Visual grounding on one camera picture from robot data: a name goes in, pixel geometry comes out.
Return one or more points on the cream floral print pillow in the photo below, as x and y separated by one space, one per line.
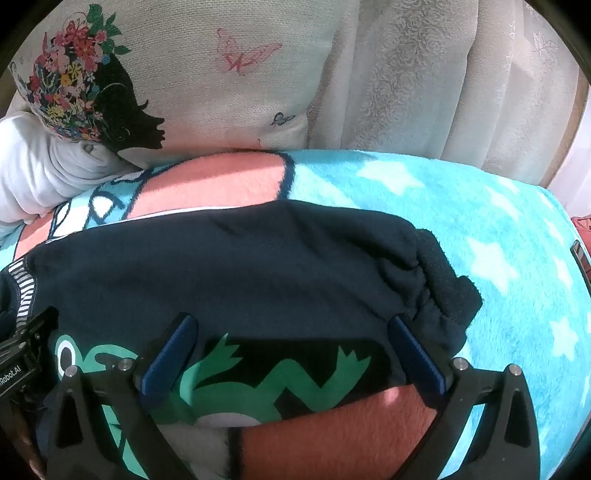
207 92

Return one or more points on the dark flat object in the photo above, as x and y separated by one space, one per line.
582 261

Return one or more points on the cream lace curtain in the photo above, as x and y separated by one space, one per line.
415 69

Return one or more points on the white plush cushion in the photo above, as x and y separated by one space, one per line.
37 170

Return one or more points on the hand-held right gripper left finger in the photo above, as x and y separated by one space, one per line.
168 357

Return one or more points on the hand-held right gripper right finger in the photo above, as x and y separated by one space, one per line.
415 355

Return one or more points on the navy pants with striped lining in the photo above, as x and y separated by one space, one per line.
231 267

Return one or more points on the teal and pink printed blanket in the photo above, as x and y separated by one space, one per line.
485 221

